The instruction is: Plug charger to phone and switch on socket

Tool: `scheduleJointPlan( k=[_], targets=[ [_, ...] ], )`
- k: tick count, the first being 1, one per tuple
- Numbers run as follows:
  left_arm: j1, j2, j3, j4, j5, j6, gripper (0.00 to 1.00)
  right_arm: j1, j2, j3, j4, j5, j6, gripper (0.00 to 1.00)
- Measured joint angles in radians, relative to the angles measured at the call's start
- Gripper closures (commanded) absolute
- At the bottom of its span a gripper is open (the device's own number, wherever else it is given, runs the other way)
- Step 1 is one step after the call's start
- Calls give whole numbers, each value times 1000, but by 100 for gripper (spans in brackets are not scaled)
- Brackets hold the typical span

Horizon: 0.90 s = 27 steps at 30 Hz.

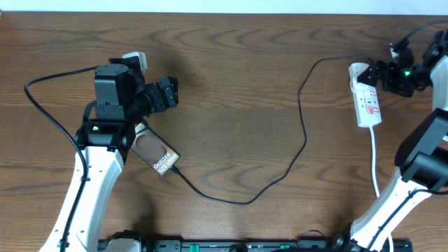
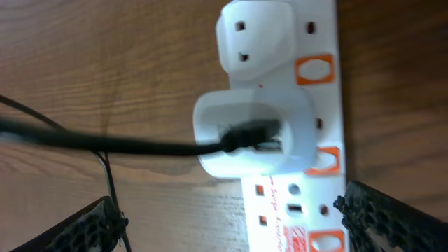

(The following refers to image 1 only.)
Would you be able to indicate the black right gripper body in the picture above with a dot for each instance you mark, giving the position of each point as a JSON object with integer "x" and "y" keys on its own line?
{"x": 402, "y": 79}

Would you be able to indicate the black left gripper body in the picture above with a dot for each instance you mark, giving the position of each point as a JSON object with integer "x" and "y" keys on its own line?
{"x": 161, "y": 96}

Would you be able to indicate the Galaxy smartphone with reflective screen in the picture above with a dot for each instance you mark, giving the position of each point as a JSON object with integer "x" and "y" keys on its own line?
{"x": 154, "y": 151}

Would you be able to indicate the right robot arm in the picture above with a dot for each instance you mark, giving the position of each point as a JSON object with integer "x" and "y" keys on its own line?
{"x": 420, "y": 162}

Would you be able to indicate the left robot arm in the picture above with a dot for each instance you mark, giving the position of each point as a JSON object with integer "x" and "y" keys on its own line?
{"x": 102, "y": 142}

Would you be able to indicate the white USB charger plug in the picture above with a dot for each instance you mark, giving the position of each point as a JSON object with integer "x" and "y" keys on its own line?
{"x": 359, "y": 72}

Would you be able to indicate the white power strip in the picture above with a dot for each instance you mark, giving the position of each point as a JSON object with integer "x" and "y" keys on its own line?
{"x": 366, "y": 104}

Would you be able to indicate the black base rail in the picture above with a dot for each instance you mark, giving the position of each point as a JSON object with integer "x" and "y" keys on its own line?
{"x": 133, "y": 241}

